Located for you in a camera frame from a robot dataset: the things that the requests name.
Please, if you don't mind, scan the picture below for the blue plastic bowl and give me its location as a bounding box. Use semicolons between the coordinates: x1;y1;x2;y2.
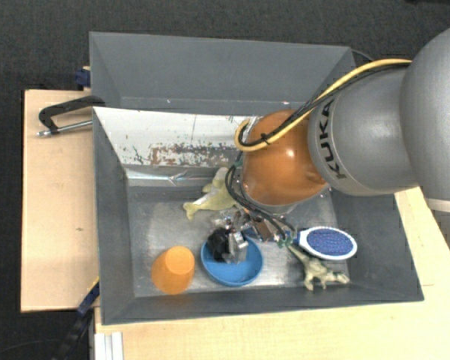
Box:
199;234;264;288

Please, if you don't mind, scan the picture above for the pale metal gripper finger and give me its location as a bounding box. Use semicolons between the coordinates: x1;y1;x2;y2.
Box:
226;232;239;265
236;234;250;264

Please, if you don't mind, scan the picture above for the pale yellow toy animal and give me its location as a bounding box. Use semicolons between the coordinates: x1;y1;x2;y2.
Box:
182;166;245;221

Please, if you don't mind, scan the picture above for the orange plastic cup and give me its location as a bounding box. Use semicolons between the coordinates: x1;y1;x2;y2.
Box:
150;244;196;296

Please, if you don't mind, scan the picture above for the green toy dinosaur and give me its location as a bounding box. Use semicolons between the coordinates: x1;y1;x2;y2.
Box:
286;244;351;292

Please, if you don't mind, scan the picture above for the black lumpy object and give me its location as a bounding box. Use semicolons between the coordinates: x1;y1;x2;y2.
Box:
206;227;231;263

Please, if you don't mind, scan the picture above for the pale wood flat board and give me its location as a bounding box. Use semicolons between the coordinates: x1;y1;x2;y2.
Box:
20;89;101;313

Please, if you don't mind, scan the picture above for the grey metal bin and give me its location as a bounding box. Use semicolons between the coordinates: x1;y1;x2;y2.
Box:
88;31;425;326

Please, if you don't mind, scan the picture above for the blue and white hairbrush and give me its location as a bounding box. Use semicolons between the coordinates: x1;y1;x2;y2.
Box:
294;226;359;263

